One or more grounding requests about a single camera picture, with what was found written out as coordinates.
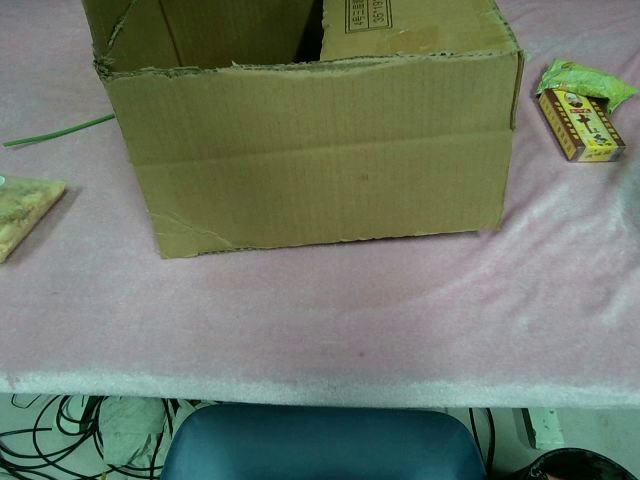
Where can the brown cardboard box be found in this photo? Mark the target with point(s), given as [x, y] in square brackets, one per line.
[320, 165]

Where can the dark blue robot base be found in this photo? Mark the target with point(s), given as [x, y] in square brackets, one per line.
[325, 445]

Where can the pink table cloth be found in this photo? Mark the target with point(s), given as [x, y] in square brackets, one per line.
[300, 320]

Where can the white crumpled plastic bag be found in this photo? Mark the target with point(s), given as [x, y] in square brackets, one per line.
[130, 430]

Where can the red yellow spice box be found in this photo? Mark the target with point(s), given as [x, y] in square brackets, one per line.
[582, 127]

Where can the white table leg foot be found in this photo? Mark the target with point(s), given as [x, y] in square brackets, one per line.
[542, 427]

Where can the beige clear snack packet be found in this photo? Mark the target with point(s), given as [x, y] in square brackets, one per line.
[22, 215]

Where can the light green snack packet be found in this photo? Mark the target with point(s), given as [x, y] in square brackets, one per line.
[585, 80]

